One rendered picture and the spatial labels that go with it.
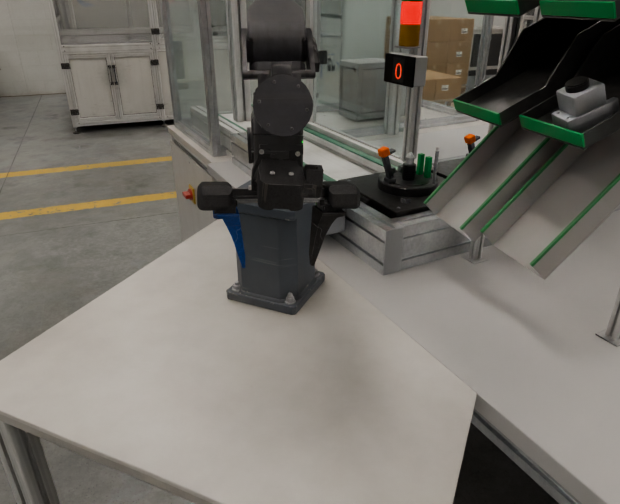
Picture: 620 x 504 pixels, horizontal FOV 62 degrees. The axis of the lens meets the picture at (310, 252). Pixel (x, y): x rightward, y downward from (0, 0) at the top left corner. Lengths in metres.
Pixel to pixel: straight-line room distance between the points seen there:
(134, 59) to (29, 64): 3.08
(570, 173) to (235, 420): 0.66
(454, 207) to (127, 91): 5.48
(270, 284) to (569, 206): 0.51
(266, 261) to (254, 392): 0.25
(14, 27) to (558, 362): 8.66
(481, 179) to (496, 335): 0.30
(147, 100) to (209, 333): 5.50
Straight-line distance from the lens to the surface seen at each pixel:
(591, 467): 0.77
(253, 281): 0.95
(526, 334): 0.96
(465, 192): 1.04
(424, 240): 1.11
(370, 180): 1.28
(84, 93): 6.28
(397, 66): 1.40
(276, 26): 0.59
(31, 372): 0.92
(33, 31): 9.02
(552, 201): 0.95
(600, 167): 0.96
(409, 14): 1.38
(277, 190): 0.53
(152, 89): 6.29
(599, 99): 0.83
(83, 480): 1.93
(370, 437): 0.72
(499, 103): 0.97
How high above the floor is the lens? 1.38
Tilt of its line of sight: 27 degrees down
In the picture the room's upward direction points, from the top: straight up
